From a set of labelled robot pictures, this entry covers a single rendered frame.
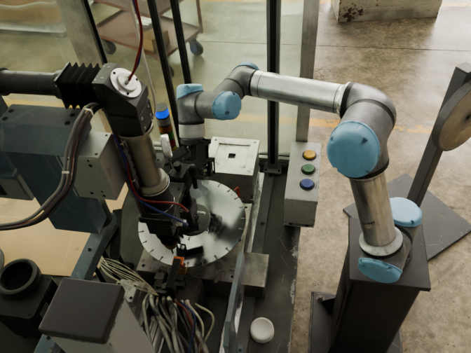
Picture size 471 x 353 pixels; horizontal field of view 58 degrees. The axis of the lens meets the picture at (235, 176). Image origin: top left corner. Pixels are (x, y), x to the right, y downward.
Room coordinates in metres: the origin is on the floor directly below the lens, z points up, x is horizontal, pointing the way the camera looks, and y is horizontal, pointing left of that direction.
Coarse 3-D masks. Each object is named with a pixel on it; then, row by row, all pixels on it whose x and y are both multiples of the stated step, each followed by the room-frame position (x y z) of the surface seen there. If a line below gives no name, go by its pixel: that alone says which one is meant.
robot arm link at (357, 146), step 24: (360, 120) 0.70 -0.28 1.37; (384, 120) 0.71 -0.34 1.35; (336, 144) 0.67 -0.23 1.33; (360, 144) 0.65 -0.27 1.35; (384, 144) 0.67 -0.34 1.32; (360, 168) 0.63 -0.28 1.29; (384, 168) 0.65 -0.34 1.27; (360, 192) 0.65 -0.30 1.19; (384, 192) 0.65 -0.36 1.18; (360, 216) 0.65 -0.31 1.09; (384, 216) 0.63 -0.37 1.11; (360, 240) 0.65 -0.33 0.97; (384, 240) 0.61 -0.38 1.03; (408, 240) 0.65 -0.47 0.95; (360, 264) 0.60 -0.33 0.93; (384, 264) 0.57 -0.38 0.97
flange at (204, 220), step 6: (198, 204) 0.84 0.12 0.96; (198, 210) 0.82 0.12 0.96; (204, 210) 0.82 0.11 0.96; (198, 216) 0.79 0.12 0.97; (204, 216) 0.79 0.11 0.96; (180, 222) 0.78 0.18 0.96; (198, 222) 0.77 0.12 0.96; (204, 222) 0.77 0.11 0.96; (204, 228) 0.75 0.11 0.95; (192, 234) 0.74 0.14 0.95
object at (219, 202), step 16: (208, 192) 0.90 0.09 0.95; (224, 192) 0.89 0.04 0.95; (208, 208) 0.83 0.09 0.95; (224, 208) 0.83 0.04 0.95; (240, 208) 0.82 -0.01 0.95; (144, 224) 0.79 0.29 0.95; (208, 224) 0.77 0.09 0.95; (224, 224) 0.76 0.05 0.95; (240, 224) 0.76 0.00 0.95; (144, 240) 0.73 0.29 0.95; (160, 240) 0.73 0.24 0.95; (192, 240) 0.72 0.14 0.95; (208, 240) 0.71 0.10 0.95; (224, 240) 0.71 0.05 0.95; (160, 256) 0.67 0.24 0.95; (192, 256) 0.66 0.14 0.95; (208, 256) 0.66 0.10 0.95
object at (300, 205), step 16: (304, 144) 1.13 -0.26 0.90; (320, 144) 1.12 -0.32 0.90; (304, 160) 1.05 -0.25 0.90; (288, 176) 0.98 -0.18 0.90; (304, 176) 0.97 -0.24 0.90; (288, 192) 0.91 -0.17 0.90; (304, 192) 0.90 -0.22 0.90; (288, 208) 0.88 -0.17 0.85; (304, 208) 0.87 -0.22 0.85; (288, 224) 0.88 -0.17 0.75; (304, 224) 0.88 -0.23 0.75
